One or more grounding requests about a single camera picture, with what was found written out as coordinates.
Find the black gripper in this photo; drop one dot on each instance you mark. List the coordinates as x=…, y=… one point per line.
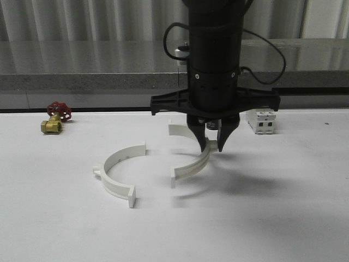
x=214, y=96

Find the white half pipe clamp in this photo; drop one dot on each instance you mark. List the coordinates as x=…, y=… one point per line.
x=191, y=169
x=114, y=187

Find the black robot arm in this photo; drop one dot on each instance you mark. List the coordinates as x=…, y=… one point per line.
x=215, y=33

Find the black cylindrical capacitor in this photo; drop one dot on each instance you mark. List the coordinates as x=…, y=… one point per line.
x=213, y=125

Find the brass valve red handwheel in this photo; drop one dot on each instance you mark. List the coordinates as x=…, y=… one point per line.
x=58, y=113

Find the grey stone counter ledge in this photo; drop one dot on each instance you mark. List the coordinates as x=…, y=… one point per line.
x=77, y=66

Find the white circuit breaker red switch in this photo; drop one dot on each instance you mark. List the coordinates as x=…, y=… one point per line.
x=262, y=121

